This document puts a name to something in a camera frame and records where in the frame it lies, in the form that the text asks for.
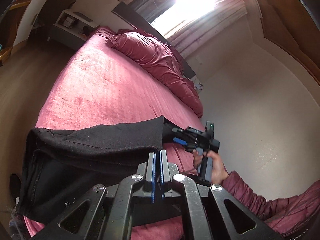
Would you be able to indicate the white cabinet with drawer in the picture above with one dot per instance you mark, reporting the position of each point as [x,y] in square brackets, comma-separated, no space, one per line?
[28,19]

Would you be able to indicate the pink patterned curtain right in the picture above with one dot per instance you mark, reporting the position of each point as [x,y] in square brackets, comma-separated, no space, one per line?
[198,32]

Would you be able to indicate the dark bed headboard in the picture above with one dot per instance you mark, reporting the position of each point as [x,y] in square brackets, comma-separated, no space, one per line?
[133,18]

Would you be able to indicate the black shoe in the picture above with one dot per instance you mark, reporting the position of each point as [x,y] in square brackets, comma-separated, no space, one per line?
[15,184]

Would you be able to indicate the pink bed sheet mattress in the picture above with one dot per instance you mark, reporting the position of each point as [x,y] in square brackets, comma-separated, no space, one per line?
[102,86]

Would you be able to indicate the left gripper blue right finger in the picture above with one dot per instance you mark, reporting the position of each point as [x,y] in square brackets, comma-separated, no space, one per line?
[164,173]

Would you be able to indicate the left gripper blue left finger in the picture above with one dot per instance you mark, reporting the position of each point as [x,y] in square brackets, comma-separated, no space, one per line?
[150,177]

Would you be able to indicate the black pants with embroidery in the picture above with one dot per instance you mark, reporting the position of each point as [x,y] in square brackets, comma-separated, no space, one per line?
[60,166]

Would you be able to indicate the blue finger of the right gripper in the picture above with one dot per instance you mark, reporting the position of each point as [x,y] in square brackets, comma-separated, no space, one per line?
[180,141]

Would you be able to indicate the white bedside table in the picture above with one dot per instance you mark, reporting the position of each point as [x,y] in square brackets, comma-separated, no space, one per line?
[72,29]

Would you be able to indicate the person right hand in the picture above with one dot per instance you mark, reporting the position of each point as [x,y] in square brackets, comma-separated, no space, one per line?
[218,173]

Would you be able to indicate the maroon puffer jacket sleeve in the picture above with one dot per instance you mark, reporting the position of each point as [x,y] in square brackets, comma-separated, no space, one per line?
[290,217]

